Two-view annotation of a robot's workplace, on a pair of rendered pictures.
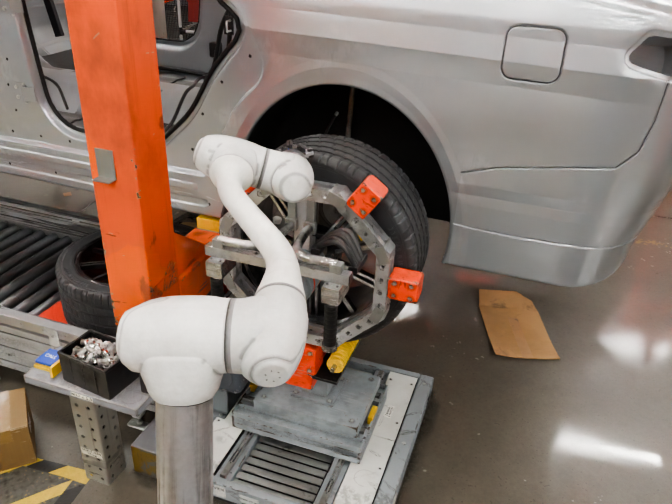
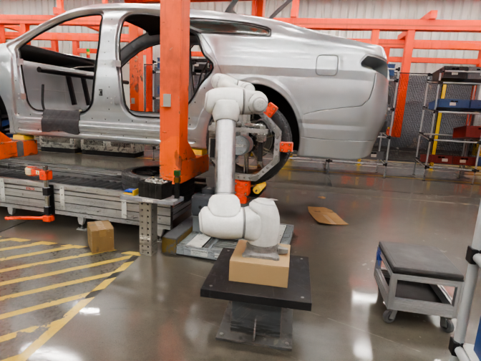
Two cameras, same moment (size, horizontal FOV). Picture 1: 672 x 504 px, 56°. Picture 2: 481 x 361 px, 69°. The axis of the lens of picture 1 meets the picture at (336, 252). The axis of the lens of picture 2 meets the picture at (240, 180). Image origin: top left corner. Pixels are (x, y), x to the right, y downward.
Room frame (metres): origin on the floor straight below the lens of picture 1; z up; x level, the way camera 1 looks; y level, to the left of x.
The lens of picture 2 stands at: (-0.95, 0.31, 1.11)
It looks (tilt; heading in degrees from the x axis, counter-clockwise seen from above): 12 degrees down; 356
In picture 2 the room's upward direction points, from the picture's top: 3 degrees clockwise
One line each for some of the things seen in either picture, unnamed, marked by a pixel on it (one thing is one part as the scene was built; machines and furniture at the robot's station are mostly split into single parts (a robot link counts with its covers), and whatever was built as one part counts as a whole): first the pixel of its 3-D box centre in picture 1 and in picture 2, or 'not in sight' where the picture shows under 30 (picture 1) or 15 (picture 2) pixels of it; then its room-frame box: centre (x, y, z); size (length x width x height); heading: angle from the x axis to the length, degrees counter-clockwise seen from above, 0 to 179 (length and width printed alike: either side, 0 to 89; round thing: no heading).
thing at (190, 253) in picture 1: (197, 240); (190, 155); (2.08, 0.52, 0.69); 0.52 x 0.17 x 0.35; 162
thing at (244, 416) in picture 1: (312, 405); not in sight; (1.83, 0.06, 0.13); 0.50 x 0.36 x 0.10; 72
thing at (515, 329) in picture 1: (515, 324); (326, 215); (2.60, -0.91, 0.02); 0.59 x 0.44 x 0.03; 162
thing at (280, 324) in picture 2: not in sight; (258, 297); (0.70, 0.06, 0.15); 0.50 x 0.50 x 0.30; 77
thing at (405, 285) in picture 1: (405, 285); (286, 147); (1.57, -0.21, 0.85); 0.09 x 0.08 x 0.07; 72
